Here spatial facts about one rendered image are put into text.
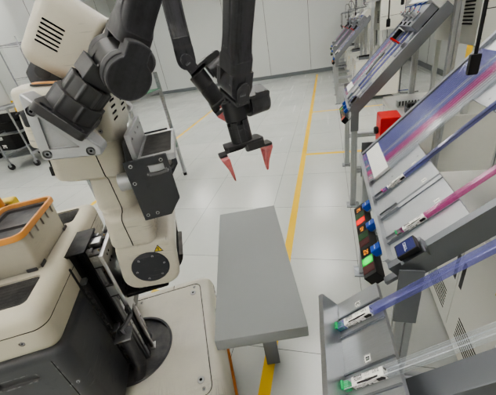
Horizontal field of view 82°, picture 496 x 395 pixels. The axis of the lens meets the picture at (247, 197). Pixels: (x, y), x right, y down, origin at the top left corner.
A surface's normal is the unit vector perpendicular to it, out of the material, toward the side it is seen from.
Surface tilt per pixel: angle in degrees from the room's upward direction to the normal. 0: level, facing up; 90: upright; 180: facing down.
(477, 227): 90
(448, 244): 90
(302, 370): 0
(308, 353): 0
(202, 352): 0
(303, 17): 90
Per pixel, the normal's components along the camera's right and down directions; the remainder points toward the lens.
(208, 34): -0.23, 0.51
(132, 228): 0.23, 0.44
